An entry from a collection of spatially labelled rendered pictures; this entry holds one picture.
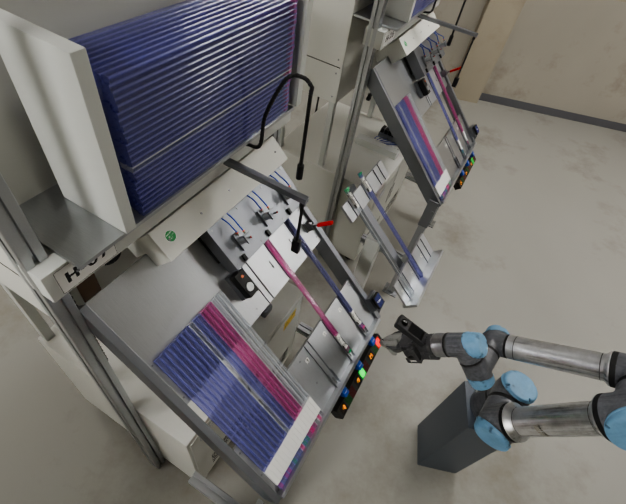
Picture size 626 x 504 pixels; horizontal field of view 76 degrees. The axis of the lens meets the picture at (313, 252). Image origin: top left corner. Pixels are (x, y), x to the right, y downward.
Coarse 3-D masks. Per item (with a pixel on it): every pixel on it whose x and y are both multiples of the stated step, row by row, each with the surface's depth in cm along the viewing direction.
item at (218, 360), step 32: (192, 320) 98; (224, 320) 104; (192, 352) 96; (224, 352) 102; (256, 352) 109; (192, 384) 95; (224, 384) 101; (256, 384) 107; (288, 384) 114; (224, 416) 99; (256, 416) 105; (288, 416) 112; (320, 416) 120; (256, 448) 104; (288, 448) 111
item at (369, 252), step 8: (368, 240) 161; (368, 248) 164; (376, 248) 162; (360, 256) 169; (368, 256) 167; (376, 256) 172; (360, 264) 173; (368, 264) 170; (360, 272) 176; (368, 272) 174; (360, 280) 179
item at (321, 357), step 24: (336, 312) 134; (360, 312) 142; (312, 336) 125; (360, 336) 140; (312, 360) 123; (336, 360) 130; (312, 384) 122; (336, 384) 129; (240, 456) 102; (264, 480) 105
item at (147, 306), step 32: (192, 256) 102; (256, 256) 115; (288, 256) 124; (128, 288) 90; (160, 288) 95; (192, 288) 100; (224, 288) 106; (128, 320) 89; (160, 320) 93; (160, 352) 92
